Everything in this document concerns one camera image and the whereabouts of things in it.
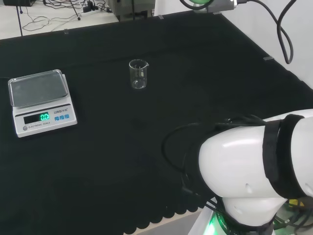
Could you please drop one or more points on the clear glass beaker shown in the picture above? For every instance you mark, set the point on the clear glass beaker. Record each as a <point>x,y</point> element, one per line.
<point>138,76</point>

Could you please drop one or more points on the black bench cloth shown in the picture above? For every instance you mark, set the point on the black bench cloth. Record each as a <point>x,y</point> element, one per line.
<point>122,159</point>

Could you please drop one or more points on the white electronic balance steel pan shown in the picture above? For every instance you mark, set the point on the white electronic balance steel pan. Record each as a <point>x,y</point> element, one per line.
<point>46,122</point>

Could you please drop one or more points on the grey equipment box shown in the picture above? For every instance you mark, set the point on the grey equipment box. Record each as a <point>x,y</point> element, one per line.
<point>132,8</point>

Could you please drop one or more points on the black power strip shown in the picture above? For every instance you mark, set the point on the black power strip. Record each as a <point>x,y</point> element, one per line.
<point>90,7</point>

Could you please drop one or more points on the black tripod leg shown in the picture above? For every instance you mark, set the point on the black tripod leg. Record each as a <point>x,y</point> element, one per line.
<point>74,9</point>

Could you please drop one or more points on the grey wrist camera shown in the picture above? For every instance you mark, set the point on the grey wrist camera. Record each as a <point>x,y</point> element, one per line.
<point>217,6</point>

